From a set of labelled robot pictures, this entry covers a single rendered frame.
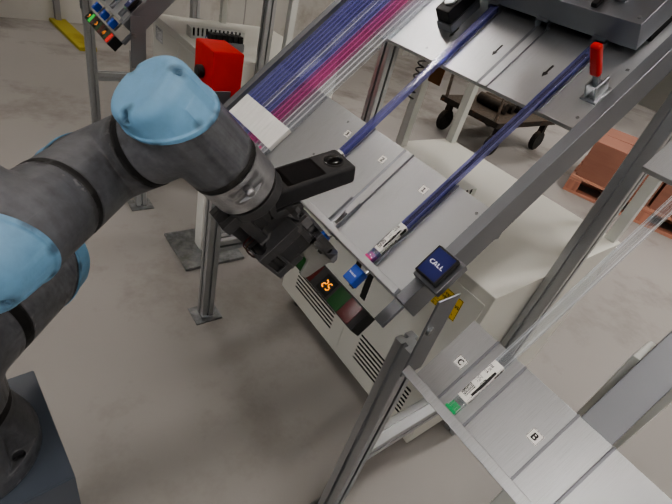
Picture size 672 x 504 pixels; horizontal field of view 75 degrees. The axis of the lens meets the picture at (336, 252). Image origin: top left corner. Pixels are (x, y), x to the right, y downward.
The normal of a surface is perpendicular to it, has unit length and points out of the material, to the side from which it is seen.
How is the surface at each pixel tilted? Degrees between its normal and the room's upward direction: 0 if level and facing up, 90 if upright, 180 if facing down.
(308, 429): 0
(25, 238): 51
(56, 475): 0
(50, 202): 39
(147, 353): 0
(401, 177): 44
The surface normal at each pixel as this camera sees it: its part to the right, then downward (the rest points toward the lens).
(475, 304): -0.79, 0.19
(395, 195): -0.38, -0.43
